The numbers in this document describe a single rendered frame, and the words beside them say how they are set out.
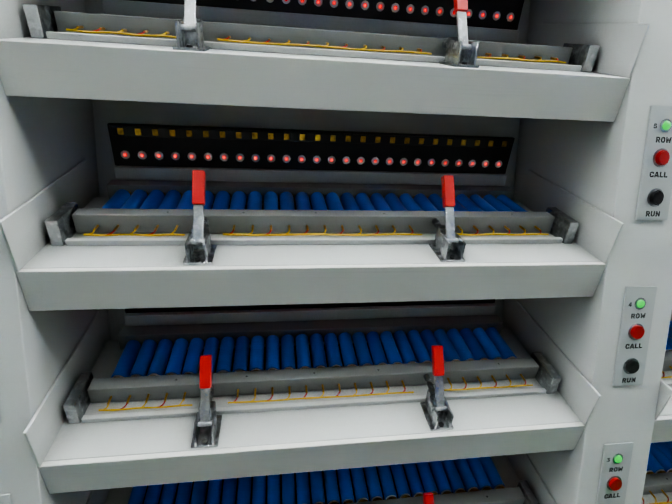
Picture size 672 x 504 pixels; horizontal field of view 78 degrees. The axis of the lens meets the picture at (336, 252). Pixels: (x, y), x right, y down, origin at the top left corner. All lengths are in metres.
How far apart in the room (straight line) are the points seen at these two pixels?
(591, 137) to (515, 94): 0.14
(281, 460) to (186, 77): 0.40
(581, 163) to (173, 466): 0.58
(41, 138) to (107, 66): 0.12
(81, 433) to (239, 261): 0.26
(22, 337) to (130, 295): 0.10
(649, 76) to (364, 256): 0.36
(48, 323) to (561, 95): 0.59
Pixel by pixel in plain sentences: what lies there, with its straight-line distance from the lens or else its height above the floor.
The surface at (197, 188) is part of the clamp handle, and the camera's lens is 0.44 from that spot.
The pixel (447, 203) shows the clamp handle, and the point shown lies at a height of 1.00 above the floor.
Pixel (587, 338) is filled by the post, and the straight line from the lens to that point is 0.59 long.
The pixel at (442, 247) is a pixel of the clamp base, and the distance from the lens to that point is 0.47.
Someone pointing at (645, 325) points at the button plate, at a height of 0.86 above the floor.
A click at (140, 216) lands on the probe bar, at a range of 0.50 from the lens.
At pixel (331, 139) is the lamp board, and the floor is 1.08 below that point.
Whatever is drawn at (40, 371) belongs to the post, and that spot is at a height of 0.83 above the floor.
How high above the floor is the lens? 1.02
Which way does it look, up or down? 10 degrees down
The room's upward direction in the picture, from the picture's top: 1 degrees clockwise
